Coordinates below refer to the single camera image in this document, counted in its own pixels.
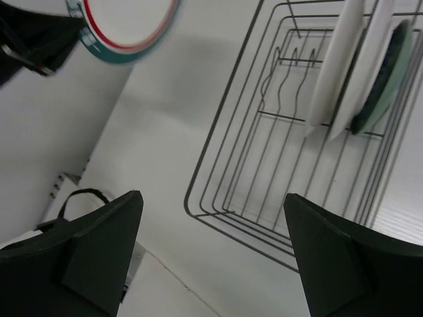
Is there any white plate with blue rim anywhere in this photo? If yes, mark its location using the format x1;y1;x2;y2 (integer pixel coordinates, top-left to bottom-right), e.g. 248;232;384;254
328;1;395;141

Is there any grey wire dish rack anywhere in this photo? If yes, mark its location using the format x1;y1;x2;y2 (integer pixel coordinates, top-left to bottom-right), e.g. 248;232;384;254
184;1;422;271

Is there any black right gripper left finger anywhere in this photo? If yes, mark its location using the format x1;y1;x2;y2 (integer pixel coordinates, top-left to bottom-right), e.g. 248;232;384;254
1;190;143;316

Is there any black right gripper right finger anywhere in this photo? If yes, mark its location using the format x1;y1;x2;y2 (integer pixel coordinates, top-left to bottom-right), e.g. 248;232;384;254
284;194;422;316

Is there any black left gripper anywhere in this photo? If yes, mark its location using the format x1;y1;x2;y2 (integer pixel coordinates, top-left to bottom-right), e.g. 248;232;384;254
1;1;83;86

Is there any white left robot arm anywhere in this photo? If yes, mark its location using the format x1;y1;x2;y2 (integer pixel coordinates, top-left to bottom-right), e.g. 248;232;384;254
1;1;129;244

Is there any small blue floral plate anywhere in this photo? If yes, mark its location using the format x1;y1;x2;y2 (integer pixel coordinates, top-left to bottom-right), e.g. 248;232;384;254
350;19;414;135

